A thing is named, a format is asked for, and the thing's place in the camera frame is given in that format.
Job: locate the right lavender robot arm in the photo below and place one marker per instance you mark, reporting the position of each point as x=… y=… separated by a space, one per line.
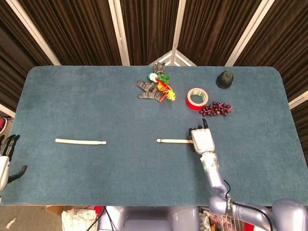
x=214 y=175

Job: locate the black faceted cup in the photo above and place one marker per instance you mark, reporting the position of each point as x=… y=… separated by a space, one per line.
x=225 y=79

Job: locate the grey striped knit glove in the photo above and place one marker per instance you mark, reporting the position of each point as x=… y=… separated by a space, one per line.
x=158 y=68

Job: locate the brown cardboard box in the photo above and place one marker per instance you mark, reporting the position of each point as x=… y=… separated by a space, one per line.
x=57 y=209

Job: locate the colourful feather shuttlecock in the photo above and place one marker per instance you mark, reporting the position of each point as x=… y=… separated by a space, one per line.
x=168 y=92

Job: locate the plain wooden drumstick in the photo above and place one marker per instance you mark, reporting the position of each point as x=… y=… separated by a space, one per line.
x=79 y=142

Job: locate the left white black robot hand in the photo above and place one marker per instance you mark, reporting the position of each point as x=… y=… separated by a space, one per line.
x=3 y=168

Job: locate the blue velvet table cloth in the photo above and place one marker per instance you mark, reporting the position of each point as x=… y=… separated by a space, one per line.
x=144 y=168

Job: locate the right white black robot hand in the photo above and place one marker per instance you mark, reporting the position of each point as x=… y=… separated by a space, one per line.
x=203 y=140

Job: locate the grey striped glove orange cuff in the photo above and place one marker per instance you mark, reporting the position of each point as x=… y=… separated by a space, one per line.
x=149 y=95

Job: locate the purple grape bunch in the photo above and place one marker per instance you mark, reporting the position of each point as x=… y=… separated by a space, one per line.
x=216 y=109

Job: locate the red shoe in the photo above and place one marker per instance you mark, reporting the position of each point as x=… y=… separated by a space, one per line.
x=2 y=124

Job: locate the red and white ball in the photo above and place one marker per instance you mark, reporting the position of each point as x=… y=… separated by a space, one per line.
x=247 y=227

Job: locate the white paper scrap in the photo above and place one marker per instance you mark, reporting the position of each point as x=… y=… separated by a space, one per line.
x=10 y=222

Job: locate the white checked bag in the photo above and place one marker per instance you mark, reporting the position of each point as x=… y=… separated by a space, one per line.
x=77 y=220

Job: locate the small red object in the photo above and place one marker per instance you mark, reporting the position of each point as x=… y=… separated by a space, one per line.
x=98 y=209

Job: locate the red tape roll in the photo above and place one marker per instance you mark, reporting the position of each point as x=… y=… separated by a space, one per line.
x=192 y=104

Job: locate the lavender robot base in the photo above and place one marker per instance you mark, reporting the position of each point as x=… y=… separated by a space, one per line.
x=149 y=221

